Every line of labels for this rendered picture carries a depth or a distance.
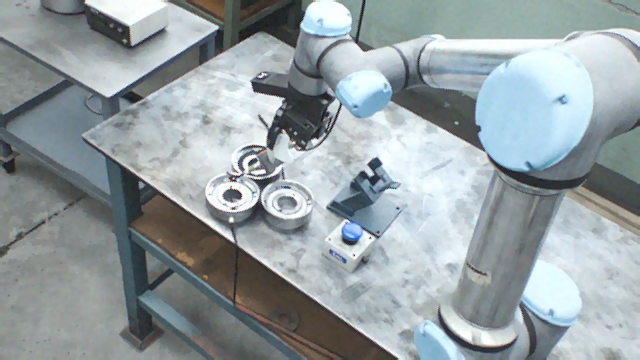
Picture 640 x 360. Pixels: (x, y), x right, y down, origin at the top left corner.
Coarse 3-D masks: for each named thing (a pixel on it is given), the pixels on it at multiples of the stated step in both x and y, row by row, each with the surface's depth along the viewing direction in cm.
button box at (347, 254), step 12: (336, 228) 123; (324, 240) 121; (336, 240) 121; (348, 240) 121; (360, 240) 122; (372, 240) 123; (324, 252) 123; (336, 252) 121; (348, 252) 120; (360, 252) 120; (336, 264) 123; (348, 264) 121
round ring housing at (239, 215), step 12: (216, 180) 129; (228, 180) 131; (240, 180) 131; (252, 180) 130; (228, 192) 130; (240, 192) 129; (252, 192) 129; (228, 204) 126; (240, 204) 126; (252, 204) 125; (216, 216) 126; (228, 216) 124; (240, 216) 125
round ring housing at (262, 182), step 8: (248, 144) 137; (256, 144) 137; (240, 152) 137; (232, 160) 133; (248, 160) 135; (256, 160) 137; (232, 168) 133; (280, 168) 133; (248, 176) 130; (272, 176) 132; (264, 184) 132
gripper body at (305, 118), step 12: (288, 84) 112; (300, 96) 111; (312, 96) 111; (324, 96) 113; (288, 108) 117; (300, 108) 116; (312, 108) 113; (324, 108) 113; (288, 120) 116; (300, 120) 116; (312, 120) 115; (324, 120) 116; (288, 132) 120; (300, 132) 116; (312, 132) 117; (324, 132) 122; (300, 144) 118
